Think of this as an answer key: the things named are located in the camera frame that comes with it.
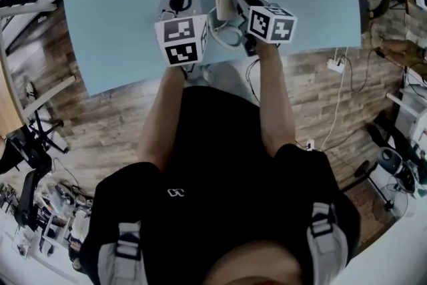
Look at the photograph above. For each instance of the floor fan with black stand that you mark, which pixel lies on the floor fan with black stand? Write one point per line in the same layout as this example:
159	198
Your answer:
390	200

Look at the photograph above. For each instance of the black office chair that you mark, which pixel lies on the black office chair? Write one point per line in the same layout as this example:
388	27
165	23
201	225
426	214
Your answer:
30	170

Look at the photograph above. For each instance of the white power strip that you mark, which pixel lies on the white power strip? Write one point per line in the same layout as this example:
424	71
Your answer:
336	65

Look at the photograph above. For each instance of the person's right forearm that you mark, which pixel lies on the person's right forearm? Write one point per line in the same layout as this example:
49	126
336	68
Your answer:
275	93

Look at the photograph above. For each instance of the white wall socket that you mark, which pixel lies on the white wall socket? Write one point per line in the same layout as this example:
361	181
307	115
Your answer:
311	145

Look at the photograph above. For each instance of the wooden cabinet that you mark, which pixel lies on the wooden cabinet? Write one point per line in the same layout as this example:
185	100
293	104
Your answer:
415	3

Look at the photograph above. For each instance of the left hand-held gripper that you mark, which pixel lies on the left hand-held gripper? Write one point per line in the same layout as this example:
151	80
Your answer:
180	43

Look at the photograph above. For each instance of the person's black shirt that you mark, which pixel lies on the person's black shirt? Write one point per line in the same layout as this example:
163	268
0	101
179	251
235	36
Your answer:
217	160

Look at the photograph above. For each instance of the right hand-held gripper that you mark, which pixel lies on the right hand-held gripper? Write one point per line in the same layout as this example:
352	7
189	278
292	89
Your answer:
272	25

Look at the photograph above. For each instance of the white shelf unit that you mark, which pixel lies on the white shelf unit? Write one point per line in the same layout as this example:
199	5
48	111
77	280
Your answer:
410	110

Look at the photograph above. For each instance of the person's left forearm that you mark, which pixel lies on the person's left forearm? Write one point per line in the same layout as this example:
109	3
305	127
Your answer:
160	117

